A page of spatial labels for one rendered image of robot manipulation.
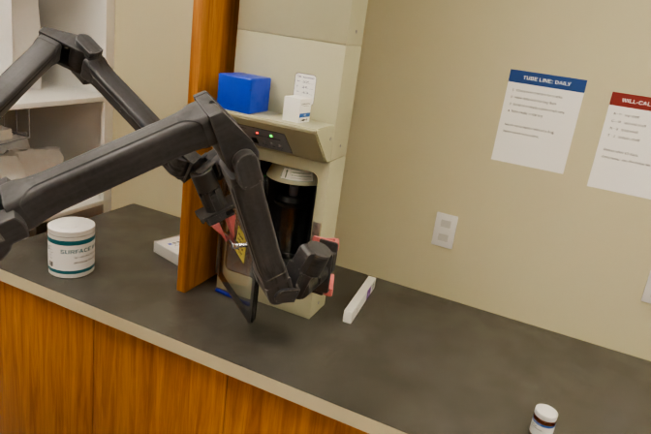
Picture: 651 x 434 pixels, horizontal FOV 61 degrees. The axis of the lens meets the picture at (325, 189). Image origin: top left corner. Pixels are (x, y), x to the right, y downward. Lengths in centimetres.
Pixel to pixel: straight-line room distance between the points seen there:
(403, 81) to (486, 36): 28
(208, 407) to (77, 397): 50
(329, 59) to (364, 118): 48
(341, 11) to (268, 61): 24
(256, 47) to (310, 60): 16
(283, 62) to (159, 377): 91
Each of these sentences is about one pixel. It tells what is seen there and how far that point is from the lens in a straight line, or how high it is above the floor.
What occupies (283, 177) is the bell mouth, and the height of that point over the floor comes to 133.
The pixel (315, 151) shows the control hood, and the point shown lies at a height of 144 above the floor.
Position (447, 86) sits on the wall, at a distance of 180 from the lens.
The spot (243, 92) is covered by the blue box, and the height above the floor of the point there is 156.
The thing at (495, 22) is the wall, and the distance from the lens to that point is 178.
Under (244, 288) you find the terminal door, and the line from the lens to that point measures 150.
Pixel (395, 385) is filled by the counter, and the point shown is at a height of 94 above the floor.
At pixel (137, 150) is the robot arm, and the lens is 86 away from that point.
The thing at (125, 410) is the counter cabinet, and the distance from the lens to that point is 182.
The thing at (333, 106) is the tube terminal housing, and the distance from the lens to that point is 145.
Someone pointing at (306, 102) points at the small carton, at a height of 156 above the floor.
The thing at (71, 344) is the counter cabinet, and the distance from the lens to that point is 186.
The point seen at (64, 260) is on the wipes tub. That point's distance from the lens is 181.
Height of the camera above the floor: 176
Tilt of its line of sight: 17 degrees down
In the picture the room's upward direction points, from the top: 8 degrees clockwise
